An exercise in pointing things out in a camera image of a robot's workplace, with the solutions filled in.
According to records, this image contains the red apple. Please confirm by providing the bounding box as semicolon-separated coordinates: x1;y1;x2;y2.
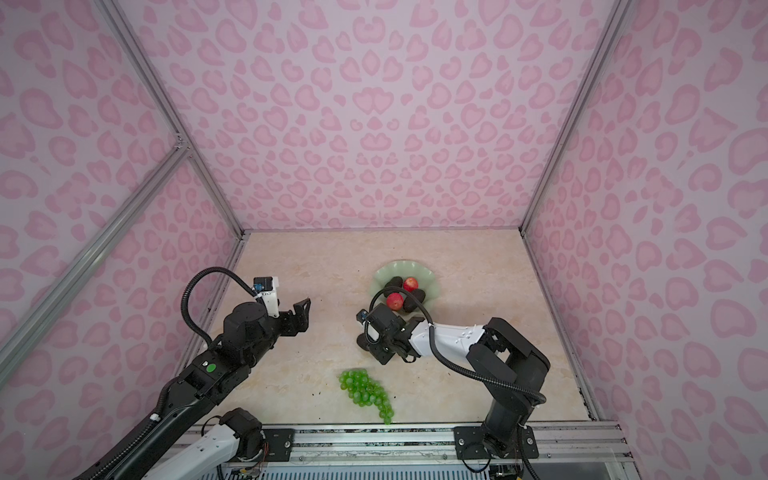
386;292;404;312
402;277;419;292

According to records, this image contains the dark avocado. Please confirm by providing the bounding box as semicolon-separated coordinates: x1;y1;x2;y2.
402;288;426;313
384;276;404;295

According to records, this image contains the green grape bunch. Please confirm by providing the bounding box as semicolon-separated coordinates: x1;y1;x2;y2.
339;369;394;425

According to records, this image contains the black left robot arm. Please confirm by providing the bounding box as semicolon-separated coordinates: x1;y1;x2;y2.
77;299;311;479

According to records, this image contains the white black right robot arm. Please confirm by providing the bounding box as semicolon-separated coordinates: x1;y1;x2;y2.
356;304;551;461

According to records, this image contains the green wavy fruit bowl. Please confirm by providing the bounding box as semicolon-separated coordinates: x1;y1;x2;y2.
370;259;442;314

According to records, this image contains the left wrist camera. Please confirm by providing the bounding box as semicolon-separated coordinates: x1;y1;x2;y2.
253;277;280;318

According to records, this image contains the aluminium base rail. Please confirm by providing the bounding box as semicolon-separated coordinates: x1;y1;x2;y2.
179;421;637;480

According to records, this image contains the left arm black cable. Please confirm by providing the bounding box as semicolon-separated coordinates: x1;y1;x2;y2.
180;266;259;349

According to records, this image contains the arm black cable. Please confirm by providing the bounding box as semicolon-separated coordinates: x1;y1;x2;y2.
367;286;548;404
180;266;259;349

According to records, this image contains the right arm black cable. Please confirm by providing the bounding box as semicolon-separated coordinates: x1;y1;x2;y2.
367;286;548;404

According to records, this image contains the aluminium diagonal wall bar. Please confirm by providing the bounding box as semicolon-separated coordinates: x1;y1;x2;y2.
1;140;188;385

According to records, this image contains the aluminium corner post left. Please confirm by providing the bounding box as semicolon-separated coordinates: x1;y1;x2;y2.
95;0;246;240

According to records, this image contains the aluminium corner post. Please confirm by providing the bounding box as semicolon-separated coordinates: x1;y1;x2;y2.
519;0;636;239
95;0;246;240

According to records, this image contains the aluminium corner post right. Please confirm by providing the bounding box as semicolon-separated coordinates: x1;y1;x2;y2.
519;0;636;239

